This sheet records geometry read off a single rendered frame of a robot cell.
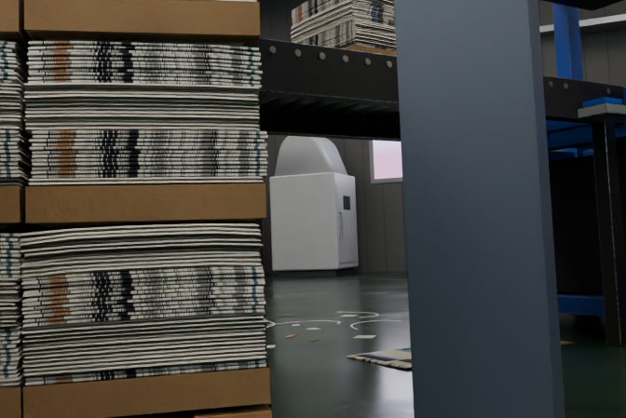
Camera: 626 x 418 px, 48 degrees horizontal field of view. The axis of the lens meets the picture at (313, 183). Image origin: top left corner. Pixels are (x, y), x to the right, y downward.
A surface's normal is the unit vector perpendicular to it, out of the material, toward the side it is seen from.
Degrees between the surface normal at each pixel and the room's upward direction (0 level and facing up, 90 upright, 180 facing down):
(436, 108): 90
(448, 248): 90
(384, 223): 90
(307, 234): 90
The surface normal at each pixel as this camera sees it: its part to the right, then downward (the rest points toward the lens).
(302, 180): -0.38, -0.07
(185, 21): 0.18, -0.07
